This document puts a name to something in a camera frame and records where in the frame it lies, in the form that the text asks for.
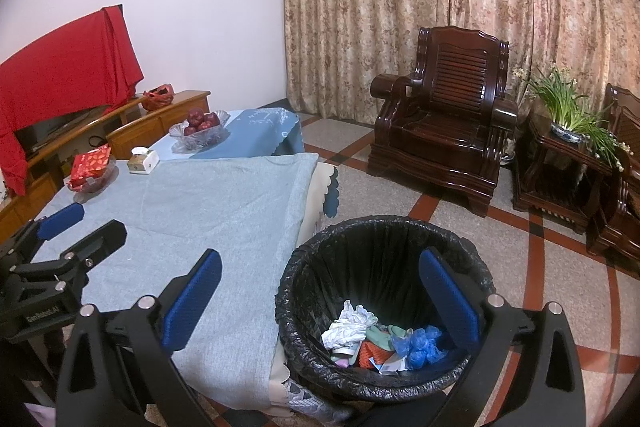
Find blue plastic bag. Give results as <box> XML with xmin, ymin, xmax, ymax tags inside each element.
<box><xmin>390</xmin><ymin>325</ymin><xmax>449</xmax><ymax>372</ymax></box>

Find green rubber glove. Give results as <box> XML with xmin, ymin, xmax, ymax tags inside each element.
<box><xmin>366</xmin><ymin>324</ymin><xmax>413</xmax><ymax>352</ymax></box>

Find white cloth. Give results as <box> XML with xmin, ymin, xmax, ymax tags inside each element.
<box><xmin>321</xmin><ymin>299</ymin><xmax>378</xmax><ymax>357</ymax></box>

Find black lined trash bin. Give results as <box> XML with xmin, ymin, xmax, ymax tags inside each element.
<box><xmin>274</xmin><ymin>216</ymin><xmax>495</xmax><ymax>402</ymax></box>

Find trash pile in bin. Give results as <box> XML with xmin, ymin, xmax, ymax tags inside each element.
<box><xmin>320</xmin><ymin>300</ymin><xmax>452</xmax><ymax>375</ymax></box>

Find red snack packet dish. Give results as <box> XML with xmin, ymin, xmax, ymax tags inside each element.
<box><xmin>66</xmin><ymin>144</ymin><xmax>119</xmax><ymax>204</ymax></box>

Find white tissue box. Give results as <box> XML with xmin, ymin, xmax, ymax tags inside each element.
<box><xmin>127</xmin><ymin>146</ymin><xmax>160</xmax><ymax>174</ymax></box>

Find wooden TV cabinet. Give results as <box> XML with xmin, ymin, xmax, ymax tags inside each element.
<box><xmin>1</xmin><ymin>90</ymin><xmax>209</xmax><ymax>239</ymax></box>

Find grey blue tablecloth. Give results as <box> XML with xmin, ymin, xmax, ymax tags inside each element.
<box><xmin>35</xmin><ymin>154</ymin><xmax>318</xmax><ymax>410</ymax></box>

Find glass fruit bowl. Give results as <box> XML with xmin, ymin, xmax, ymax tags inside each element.
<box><xmin>169</xmin><ymin>112</ymin><xmax>230</xmax><ymax>154</ymax></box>

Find red apples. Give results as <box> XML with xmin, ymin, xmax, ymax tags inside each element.
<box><xmin>183</xmin><ymin>108</ymin><xmax>220</xmax><ymax>135</ymax></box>

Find red basket ornament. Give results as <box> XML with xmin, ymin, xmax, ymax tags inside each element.
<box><xmin>142</xmin><ymin>83</ymin><xmax>175</xmax><ymax>113</ymax></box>

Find red cloth over television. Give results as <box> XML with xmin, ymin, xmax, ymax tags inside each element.
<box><xmin>0</xmin><ymin>5</ymin><xmax>143</xmax><ymax>196</ymax></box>

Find dark wooden side table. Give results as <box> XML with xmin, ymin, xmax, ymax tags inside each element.
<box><xmin>513</xmin><ymin>113</ymin><xmax>614</xmax><ymax>233</ymax></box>

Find dark wooden armchair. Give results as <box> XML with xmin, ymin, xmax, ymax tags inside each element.
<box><xmin>586</xmin><ymin>83</ymin><xmax>640</xmax><ymax>261</ymax></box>
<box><xmin>368</xmin><ymin>26</ymin><xmax>518</xmax><ymax>217</ymax></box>

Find blue side table cover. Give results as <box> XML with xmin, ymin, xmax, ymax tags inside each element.
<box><xmin>150</xmin><ymin>107</ymin><xmax>306</xmax><ymax>160</ymax></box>

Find potted green plant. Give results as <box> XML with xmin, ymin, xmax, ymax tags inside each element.
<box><xmin>514</xmin><ymin>64</ymin><xmax>631</xmax><ymax>171</ymax></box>

